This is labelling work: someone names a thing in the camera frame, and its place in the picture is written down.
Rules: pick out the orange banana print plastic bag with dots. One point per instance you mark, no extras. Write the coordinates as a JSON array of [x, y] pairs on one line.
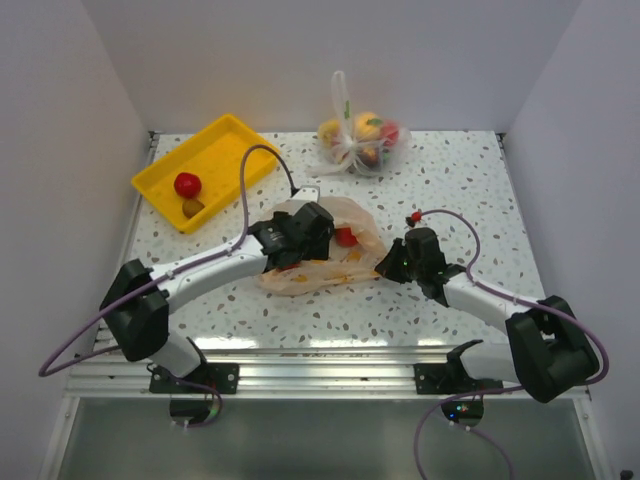
[[349, 261]]

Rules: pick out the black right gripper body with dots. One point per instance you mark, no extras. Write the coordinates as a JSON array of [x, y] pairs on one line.
[[415, 269]]

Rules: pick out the aluminium mounting rail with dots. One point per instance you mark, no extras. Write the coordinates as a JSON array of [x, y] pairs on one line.
[[325, 373]]

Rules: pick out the red apple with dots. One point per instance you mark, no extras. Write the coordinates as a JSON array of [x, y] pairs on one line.
[[345, 238]]

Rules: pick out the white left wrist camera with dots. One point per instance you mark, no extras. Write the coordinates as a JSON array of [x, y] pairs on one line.
[[307, 194]]

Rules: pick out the small red fruit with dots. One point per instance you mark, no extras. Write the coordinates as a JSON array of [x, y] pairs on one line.
[[187, 185]]

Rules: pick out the yellow plastic tray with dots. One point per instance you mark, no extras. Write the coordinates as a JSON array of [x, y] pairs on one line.
[[213, 155]]

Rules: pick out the clear plastic bag of fruit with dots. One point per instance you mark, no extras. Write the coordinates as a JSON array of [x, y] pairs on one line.
[[363, 143]]

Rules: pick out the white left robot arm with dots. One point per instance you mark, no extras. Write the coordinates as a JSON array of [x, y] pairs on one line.
[[141, 299]]

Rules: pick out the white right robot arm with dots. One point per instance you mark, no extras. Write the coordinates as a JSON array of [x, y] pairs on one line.
[[545, 353]]

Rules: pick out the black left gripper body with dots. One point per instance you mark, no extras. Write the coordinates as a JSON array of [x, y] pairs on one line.
[[315, 250]]

